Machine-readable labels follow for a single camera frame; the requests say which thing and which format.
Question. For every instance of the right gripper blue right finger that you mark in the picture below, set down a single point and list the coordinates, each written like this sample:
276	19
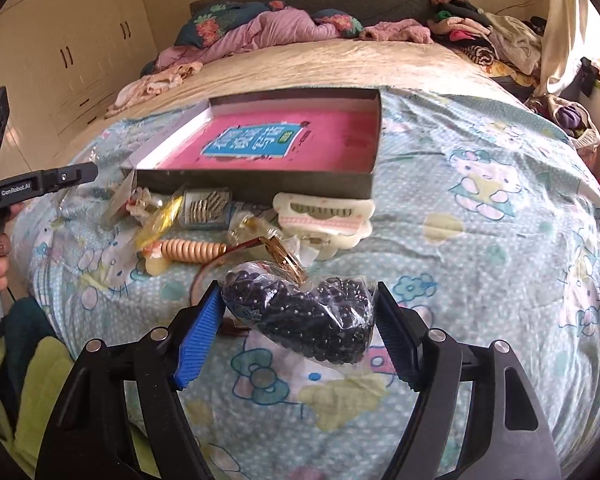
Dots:
402	331

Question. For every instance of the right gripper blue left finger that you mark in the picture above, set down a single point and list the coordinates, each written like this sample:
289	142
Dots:
200	334

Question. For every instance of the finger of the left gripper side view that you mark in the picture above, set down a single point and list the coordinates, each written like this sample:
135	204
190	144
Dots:
57	179

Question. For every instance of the bag of dark beads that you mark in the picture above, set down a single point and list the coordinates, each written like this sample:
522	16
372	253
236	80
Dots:
331	320

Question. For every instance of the silver earring card bag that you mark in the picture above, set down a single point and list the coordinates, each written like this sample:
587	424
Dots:
116	208

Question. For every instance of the yellow rings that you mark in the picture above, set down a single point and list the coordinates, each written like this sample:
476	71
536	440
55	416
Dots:
157	222

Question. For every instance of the silver hair comb packet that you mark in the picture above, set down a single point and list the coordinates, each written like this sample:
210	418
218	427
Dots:
206	209

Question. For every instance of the red item clear packet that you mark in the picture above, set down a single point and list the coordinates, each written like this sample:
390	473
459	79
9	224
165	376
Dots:
142	204

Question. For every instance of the cream hair clip card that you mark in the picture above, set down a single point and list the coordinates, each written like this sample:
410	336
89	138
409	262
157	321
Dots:
327	224

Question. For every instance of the pearl clear hair claw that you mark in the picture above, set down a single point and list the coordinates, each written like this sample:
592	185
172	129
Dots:
245	226

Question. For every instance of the Hello Kitty blue blanket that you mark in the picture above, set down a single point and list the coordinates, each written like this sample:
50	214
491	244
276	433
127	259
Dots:
487	224

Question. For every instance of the cream wardrobe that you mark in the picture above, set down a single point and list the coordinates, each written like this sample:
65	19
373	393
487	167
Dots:
62	63

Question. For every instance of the peach clothes on bed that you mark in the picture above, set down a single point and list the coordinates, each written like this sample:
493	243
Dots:
150	86

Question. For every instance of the pink book in box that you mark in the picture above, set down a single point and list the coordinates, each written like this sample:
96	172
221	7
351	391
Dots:
281	140

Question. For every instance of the shallow black cardboard box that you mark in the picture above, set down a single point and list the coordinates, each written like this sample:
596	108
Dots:
255	186

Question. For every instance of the floral dark pillow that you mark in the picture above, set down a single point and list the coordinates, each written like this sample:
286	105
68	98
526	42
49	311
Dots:
216	20

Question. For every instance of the laundry basket with clothes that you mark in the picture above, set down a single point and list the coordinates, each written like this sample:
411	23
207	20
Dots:
571	116

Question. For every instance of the beige bed cover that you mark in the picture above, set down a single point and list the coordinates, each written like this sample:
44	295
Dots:
331	63

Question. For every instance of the pink fuzzy garment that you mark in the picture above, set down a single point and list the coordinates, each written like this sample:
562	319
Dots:
407	30

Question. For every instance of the pile of clothes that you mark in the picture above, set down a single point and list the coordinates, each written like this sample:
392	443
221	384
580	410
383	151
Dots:
502	46

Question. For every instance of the pink purple quilt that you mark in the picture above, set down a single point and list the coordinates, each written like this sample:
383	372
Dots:
268	29

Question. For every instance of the cream curtain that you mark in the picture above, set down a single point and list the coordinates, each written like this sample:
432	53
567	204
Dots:
562	45

